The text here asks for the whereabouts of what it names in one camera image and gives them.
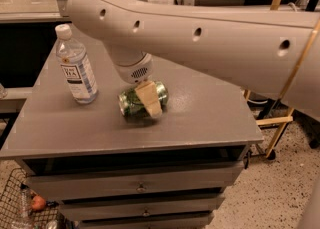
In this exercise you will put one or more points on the grey drawer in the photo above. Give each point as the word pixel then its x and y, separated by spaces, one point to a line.
pixel 170 221
pixel 142 207
pixel 150 180

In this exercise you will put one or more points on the top grey drawer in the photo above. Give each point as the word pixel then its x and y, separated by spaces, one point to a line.
pixel 150 180

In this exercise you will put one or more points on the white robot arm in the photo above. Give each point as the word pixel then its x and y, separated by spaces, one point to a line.
pixel 273 53

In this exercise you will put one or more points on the bottom grey drawer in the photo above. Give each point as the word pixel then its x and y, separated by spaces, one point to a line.
pixel 170 221

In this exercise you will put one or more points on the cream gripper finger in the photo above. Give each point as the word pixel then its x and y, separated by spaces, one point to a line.
pixel 147 93

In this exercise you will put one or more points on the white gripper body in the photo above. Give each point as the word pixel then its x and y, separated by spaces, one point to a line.
pixel 137 72

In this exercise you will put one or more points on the middle grey drawer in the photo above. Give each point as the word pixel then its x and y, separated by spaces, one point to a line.
pixel 142 207

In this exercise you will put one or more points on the clear plastic water bottle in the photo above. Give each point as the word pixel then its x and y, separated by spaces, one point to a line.
pixel 74 62

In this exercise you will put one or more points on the grey drawer cabinet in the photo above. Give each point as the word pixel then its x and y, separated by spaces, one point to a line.
pixel 206 121

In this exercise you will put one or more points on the green soda can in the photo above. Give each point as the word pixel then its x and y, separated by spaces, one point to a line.
pixel 130 104

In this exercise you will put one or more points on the black wire basket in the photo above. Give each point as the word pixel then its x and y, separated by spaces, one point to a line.
pixel 10 205

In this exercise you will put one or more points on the orange fruit in basket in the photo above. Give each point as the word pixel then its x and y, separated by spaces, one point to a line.
pixel 38 203

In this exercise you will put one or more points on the yellow wooden frame stand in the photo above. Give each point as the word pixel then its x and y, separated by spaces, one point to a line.
pixel 285 79

